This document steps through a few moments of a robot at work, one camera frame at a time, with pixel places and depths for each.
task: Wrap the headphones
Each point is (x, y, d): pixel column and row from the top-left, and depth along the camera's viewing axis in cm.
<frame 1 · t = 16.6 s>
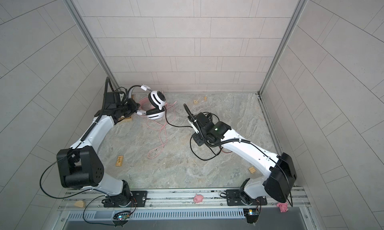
left hand: (143, 100, 86), fingers closed
right hand: (197, 135, 77), fingers closed
white black headphones: (157, 100, 75), point 29 cm above the table
pink headphones: (145, 105, 110), on the table
wooden block green sticker: (195, 102, 114), on the table
rectangular wooden block left: (119, 161, 83), point 2 cm above the table

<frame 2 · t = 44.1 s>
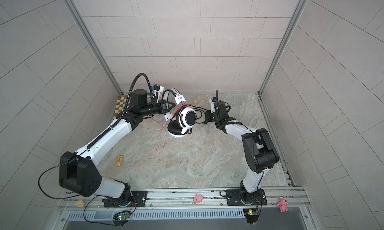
left hand: (177, 103, 75), fingers closed
right hand: (205, 112, 94), fingers closed
white black headphones: (183, 118, 62), point 35 cm above the table
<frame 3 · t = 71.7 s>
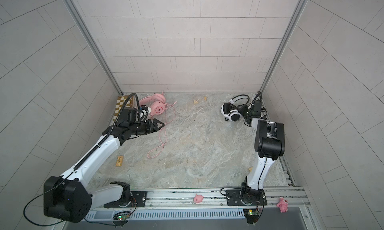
left hand: (163, 123, 78), fingers open
right hand: (240, 105, 101), fingers open
white black headphones: (229, 109, 103), point 5 cm above the table
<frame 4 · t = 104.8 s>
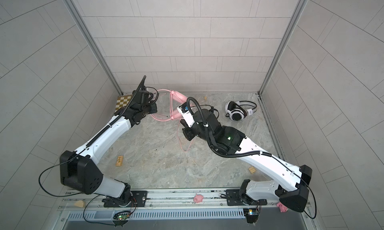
left hand: (156, 101, 83), fingers closed
right hand: (179, 122, 63), fingers closed
white black headphones: (237, 110, 98), point 8 cm above the table
pink headphones: (177, 99, 77), point 29 cm above the table
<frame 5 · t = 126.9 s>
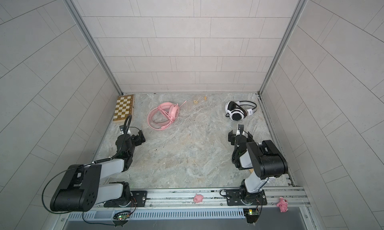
left hand: (138, 129, 90), fingers open
right hand: (239, 130, 93), fingers open
pink headphones: (160, 117, 104), on the table
